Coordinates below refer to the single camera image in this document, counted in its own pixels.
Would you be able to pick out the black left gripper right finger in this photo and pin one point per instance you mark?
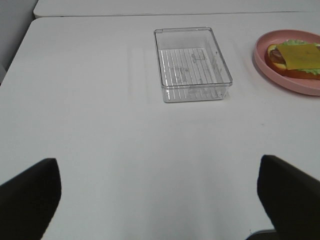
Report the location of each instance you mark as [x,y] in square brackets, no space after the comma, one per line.
[290,198]

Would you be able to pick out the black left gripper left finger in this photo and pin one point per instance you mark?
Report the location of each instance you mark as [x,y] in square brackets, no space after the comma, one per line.
[29,201]

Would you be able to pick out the toast bread slice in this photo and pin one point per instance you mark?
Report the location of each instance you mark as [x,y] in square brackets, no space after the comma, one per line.
[280,68]

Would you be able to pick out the green lettuce leaf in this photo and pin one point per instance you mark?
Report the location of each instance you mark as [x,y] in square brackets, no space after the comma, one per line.
[315,71]

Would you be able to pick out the yellow cheese slice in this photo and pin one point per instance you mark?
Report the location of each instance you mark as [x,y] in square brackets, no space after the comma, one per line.
[304,56]

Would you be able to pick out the brown bacon strip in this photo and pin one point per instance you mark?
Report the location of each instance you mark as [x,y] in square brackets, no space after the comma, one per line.
[276,56]

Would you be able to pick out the pink round plate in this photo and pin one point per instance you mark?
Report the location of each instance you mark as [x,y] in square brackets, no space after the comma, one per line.
[303,86]

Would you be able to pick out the clear plastic left tray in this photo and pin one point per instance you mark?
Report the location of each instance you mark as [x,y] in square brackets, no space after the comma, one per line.
[191,65]

